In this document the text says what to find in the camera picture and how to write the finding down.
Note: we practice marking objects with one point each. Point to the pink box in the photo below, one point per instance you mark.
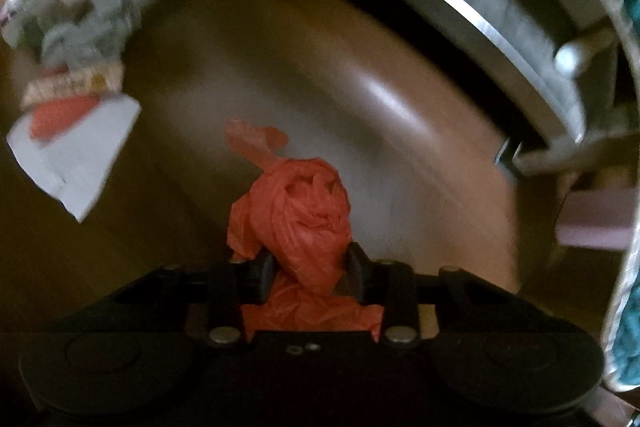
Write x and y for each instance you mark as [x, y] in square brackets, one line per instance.
[597, 219]

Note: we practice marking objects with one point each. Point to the metal bed frame rail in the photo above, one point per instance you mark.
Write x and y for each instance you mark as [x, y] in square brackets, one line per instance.
[480, 17]

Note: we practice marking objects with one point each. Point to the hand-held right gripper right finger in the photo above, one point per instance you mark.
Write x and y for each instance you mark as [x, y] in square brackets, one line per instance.
[357, 273]

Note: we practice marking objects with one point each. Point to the pink printed snack packet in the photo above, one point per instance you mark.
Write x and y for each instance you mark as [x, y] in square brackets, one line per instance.
[75, 84]

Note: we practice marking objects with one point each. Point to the orange plastic bag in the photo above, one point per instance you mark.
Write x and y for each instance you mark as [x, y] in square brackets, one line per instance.
[300, 217]

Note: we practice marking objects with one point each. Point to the white paper envelope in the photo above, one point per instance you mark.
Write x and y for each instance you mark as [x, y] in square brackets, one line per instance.
[82, 157]

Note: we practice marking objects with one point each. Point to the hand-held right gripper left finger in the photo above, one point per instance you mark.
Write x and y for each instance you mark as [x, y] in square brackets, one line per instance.
[263, 277]

